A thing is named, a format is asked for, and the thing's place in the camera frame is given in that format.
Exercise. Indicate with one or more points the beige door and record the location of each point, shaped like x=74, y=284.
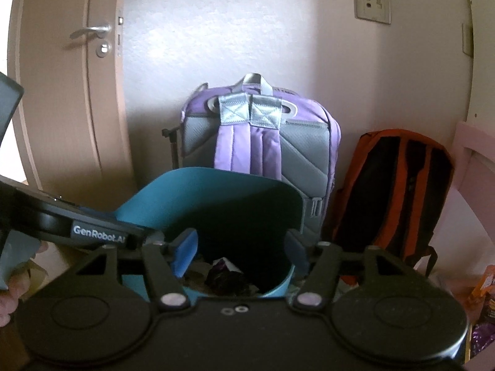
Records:
x=58, y=123

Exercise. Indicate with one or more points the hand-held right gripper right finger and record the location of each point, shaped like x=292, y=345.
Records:
x=296, y=251

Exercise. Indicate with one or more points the wall socket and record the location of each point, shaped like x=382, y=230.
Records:
x=373, y=5

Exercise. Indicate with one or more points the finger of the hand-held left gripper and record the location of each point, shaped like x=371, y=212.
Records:
x=133, y=235

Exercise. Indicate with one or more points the orange black backpack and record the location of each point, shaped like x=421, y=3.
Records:
x=386, y=185

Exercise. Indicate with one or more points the person's left hand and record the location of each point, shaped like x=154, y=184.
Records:
x=11, y=301

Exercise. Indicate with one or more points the purple plastic bag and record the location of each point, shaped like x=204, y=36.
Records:
x=483, y=332

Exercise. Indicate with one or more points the orange patterned bag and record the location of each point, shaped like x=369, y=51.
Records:
x=481, y=290

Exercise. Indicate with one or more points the teal plastic bin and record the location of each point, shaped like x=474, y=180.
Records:
x=174, y=189

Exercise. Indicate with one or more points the beige wall plate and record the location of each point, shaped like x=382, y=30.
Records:
x=468, y=40

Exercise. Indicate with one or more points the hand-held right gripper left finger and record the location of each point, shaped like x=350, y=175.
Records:
x=185, y=251

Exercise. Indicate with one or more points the purple grey backpack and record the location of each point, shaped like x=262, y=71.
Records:
x=301, y=150

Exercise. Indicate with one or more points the dark purple wrapper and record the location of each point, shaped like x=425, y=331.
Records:
x=226, y=280

